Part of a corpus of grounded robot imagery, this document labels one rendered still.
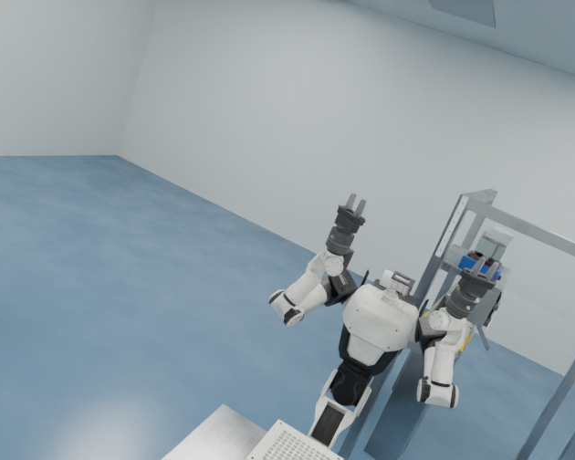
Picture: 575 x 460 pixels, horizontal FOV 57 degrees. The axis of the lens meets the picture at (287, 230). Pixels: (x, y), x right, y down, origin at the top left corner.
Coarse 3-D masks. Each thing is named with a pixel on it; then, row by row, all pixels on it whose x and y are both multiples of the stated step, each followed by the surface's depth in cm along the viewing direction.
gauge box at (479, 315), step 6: (486, 294) 271; (492, 294) 270; (480, 300) 273; (486, 300) 272; (492, 300) 271; (480, 306) 274; (486, 306) 272; (492, 306) 271; (474, 312) 275; (480, 312) 274; (486, 312) 272; (468, 318) 277; (474, 318) 276; (480, 318) 274; (486, 318) 278; (480, 324) 274
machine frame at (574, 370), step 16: (480, 192) 316; (496, 192) 358; (496, 208) 262; (432, 256) 277; (432, 272) 278; (416, 288) 282; (448, 288) 383; (416, 304) 283; (560, 384) 354; (368, 400) 301; (560, 400) 355; (368, 416) 307; (544, 416) 361; (352, 432) 308; (352, 448) 313; (528, 448) 367
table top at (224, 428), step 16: (224, 416) 178; (240, 416) 181; (192, 432) 165; (208, 432) 168; (224, 432) 171; (240, 432) 173; (256, 432) 176; (176, 448) 157; (192, 448) 159; (208, 448) 161; (224, 448) 164; (240, 448) 166
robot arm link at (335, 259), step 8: (328, 240) 190; (328, 248) 191; (336, 248) 188; (344, 248) 188; (320, 256) 196; (328, 256) 189; (336, 256) 190; (344, 256) 193; (328, 264) 187; (336, 264) 188; (344, 264) 193; (328, 272) 188; (336, 272) 189; (344, 272) 195
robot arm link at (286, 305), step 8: (304, 280) 193; (288, 288) 195; (296, 288) 193; (304, 288) 193; (312, 288) 194; (280, 296) 197; (288, 296) 194; (296, 296) 193; (304, 296) 194; (272, 304) 200; (280, 304) 195; (288, 304) 194; (296, 304) 195; (280, 312) 197; (288, 312) 195; (296, 312) 195
